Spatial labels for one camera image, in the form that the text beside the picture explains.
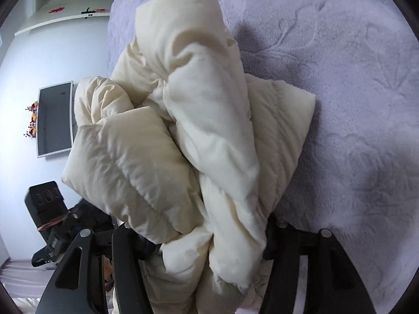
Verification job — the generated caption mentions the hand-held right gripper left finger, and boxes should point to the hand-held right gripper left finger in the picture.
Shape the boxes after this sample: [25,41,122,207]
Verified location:
[37,224,154,314]

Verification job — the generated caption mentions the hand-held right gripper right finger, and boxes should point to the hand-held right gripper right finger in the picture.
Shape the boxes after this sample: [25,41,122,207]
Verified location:
[260,214,374,314]

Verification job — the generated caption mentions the cream quilted down jacket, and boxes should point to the cream quilted down jacket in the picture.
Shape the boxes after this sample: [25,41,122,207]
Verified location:
[62,0,317,314]

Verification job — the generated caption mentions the red and yellow flower decoration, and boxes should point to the red and yellow flower decoration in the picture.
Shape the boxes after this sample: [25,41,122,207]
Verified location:
[22,101,40,138]

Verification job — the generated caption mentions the white-framed flat screen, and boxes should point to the white-framed flat screen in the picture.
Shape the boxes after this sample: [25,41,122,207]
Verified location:
[36,81,74,158]

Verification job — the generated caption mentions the purple plush blanket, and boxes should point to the purple plush blanket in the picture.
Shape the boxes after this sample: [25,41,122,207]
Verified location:
[106,0,419,314]

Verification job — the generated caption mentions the small black and red object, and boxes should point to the small black and red object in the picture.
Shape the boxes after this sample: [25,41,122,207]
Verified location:
[81,6,111,19]

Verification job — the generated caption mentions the white wall shelf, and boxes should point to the white wall shelf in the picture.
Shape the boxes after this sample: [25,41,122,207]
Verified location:
[15,0,126,36]

